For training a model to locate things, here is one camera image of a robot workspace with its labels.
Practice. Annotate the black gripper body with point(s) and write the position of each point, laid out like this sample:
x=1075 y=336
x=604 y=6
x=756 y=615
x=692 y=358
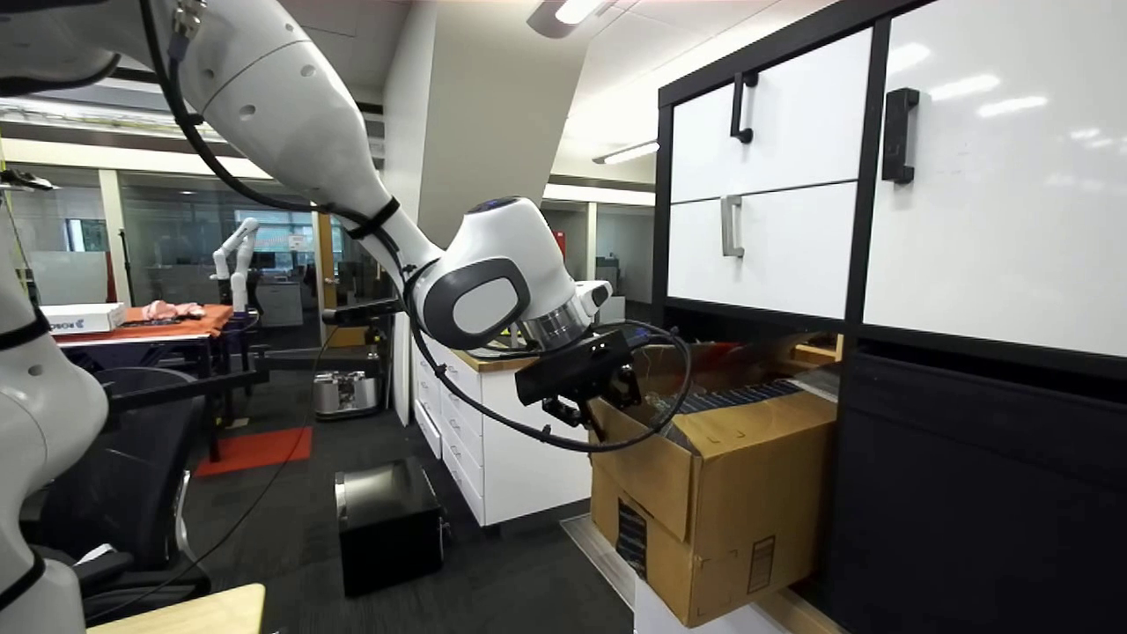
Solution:
x=627 y=355

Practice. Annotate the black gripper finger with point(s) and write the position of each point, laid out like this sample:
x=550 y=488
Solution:
x=645 y=383
x=604 y=413

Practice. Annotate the flat white box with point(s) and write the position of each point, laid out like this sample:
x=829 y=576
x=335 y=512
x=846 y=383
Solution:
x=83 y=319

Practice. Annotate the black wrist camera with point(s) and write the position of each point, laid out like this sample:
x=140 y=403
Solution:
x=564 y=374

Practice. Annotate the black floor box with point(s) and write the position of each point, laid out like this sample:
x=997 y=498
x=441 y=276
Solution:
x=389 y=529

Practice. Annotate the light wooden table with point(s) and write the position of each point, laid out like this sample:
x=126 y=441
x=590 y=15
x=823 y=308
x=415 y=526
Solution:
x=187 y=615

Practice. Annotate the long ceiling light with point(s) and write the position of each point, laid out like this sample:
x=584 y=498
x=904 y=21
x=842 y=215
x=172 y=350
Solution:
x=575 y=12

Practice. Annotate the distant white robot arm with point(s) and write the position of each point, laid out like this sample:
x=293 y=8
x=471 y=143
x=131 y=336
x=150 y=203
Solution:
x=236 y=266

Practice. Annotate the brown cardboard box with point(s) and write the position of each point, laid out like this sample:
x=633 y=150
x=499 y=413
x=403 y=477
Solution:
x=726 y=504

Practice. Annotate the clear plastic bin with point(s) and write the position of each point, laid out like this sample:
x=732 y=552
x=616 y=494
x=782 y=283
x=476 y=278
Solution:
x=348 y=393

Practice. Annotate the black shelf unit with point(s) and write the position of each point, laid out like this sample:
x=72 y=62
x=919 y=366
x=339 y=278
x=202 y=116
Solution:
x=875 y=211

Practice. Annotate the black office chair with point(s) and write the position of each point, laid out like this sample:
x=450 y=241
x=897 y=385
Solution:
x=127 y=481

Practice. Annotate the orange top table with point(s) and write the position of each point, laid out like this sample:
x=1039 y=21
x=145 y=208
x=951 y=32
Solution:
x=153 y=328

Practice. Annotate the white cabinet door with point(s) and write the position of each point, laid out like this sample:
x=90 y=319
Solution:
x=1008 y=211

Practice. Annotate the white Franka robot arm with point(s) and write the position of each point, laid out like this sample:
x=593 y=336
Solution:
x=505 y=250

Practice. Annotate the red floor mat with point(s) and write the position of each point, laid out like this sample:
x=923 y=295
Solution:
x=252 y=453

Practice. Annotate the black fabric storage bin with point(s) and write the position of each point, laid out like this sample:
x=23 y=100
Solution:
x=974 y=504

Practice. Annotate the white drawer cabinet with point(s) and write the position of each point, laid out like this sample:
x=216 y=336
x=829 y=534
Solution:
x=505 y=460

